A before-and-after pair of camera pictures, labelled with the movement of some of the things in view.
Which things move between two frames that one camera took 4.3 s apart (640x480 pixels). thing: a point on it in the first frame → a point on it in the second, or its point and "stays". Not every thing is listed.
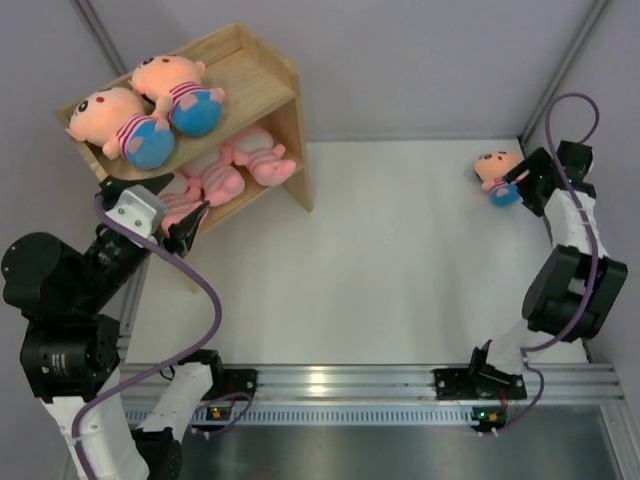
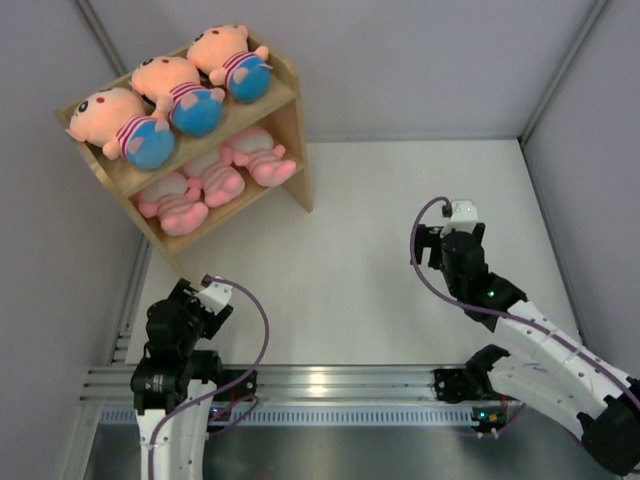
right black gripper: [537, 162] → [428, 236]
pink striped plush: [180, 204] stays
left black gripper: [181, 233] → [184, 293]
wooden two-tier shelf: [221, 116] stays
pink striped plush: [254, 147] stays
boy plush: [491, 168] → [224, 51]
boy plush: [115, 118] stays
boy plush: [172, 84] stays
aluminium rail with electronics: [354, 415] stays
